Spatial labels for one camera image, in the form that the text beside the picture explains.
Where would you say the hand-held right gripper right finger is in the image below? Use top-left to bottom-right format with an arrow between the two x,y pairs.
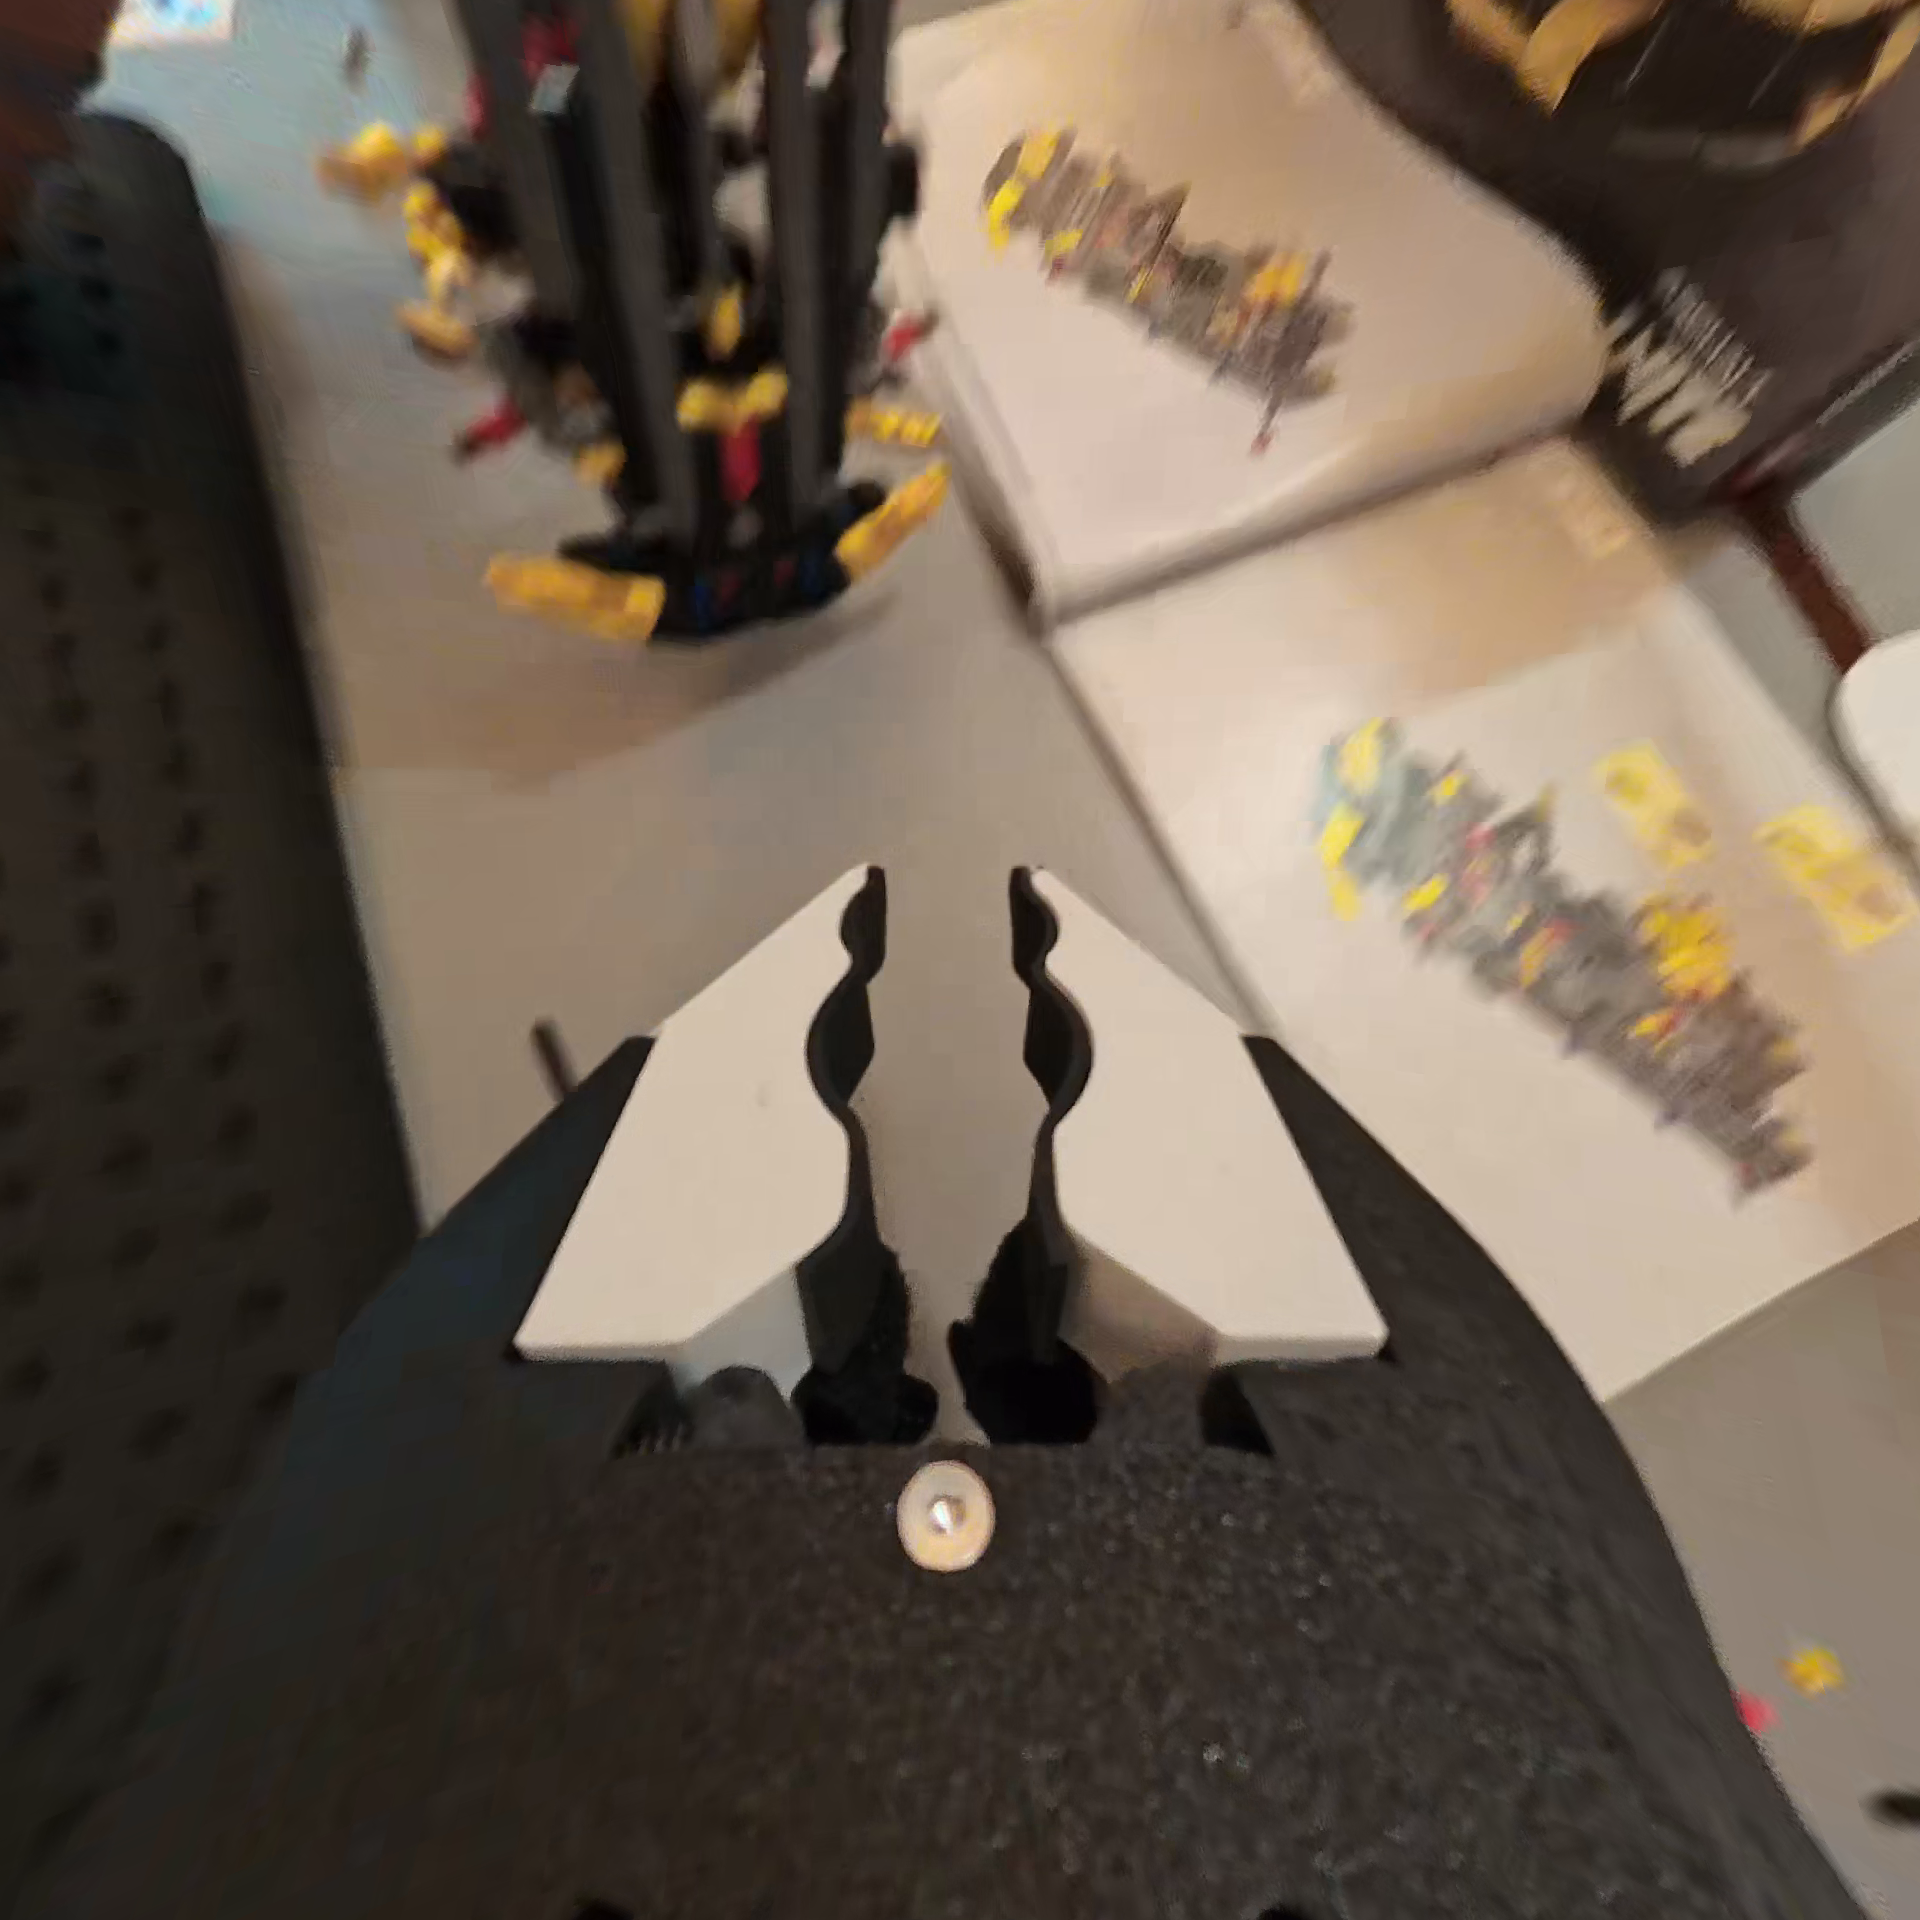
944,864 -> 1393,1444

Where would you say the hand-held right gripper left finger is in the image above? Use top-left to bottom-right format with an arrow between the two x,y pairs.
512,864 -> 944,1444

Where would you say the black yellow lego car chassis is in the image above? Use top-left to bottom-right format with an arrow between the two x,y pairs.
451,0 -> 953,646

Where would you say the open lego instruction booklet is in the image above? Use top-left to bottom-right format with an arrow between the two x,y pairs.
884,0 -> 1920,1404

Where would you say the lego set cardboard box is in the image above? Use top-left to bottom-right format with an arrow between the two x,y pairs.
1290,0 -> 1920,528

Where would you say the white rounded pad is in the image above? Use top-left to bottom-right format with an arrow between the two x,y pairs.
1831,631 -> 1920,864

